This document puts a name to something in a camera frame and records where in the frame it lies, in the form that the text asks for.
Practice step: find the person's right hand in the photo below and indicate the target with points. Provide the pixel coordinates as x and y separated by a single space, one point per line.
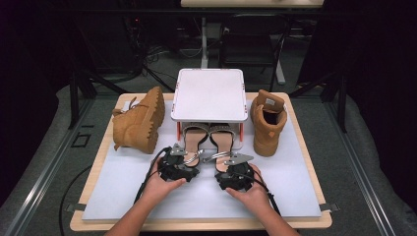
255 198

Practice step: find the tan suede boot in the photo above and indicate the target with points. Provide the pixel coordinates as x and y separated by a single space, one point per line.
267 134
136 128

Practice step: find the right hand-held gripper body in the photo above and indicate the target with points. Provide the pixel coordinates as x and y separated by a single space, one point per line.
242 177

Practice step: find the person's left hand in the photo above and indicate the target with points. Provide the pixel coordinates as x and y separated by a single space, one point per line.
159 187

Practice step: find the black metal stand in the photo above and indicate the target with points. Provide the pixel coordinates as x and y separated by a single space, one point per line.
73 98
342 101

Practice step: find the white desk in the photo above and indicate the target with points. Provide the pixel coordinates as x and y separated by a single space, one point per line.
249 3

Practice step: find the white table mat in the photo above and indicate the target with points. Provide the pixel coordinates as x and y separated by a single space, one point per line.
203 203

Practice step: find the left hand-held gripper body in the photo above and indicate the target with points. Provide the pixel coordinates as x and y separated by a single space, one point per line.
173 165

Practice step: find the white shoe rack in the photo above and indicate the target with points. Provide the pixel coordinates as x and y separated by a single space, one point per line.
209 95

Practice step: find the black folding chair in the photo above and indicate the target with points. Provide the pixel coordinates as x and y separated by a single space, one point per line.
249 42

